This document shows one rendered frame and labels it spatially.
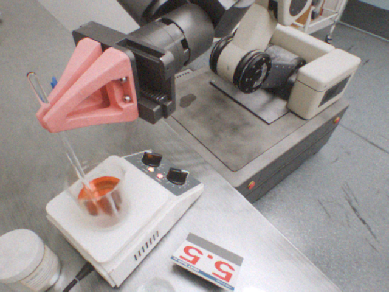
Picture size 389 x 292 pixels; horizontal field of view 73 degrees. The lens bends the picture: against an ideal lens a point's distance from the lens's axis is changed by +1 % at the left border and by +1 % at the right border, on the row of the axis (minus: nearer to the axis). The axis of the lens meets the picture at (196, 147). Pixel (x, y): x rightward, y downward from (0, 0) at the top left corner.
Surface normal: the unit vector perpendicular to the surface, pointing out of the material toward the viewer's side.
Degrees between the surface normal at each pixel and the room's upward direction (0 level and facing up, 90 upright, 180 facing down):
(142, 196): 0
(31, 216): 0
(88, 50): 22
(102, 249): 0
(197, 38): 66
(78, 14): 90
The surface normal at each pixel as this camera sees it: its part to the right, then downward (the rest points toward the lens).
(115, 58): -0.17, -0.39
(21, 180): 0.04, -0.66
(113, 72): 0.57, 0.63
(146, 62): -0.56, 0.61
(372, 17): -0.77, 0.46
